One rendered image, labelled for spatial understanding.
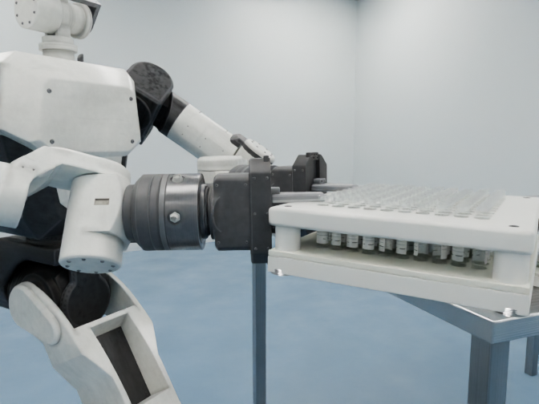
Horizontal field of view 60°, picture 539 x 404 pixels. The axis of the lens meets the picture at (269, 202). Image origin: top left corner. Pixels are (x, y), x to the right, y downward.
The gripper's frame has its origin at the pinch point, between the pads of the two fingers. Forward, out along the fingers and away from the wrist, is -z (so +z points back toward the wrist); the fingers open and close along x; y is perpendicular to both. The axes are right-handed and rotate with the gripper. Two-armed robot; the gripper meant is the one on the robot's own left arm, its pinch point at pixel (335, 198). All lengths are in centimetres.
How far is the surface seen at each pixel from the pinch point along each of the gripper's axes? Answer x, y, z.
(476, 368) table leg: 27.6, -17.8, -14.4
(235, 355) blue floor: 104, -116, 132
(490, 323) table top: 18.6, -14.2, -16.9
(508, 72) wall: -68, -425, 72
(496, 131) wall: -15, -427, 81
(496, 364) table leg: 26.1, -17.7, -17.1
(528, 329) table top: 20.6, -20.1, -20.8
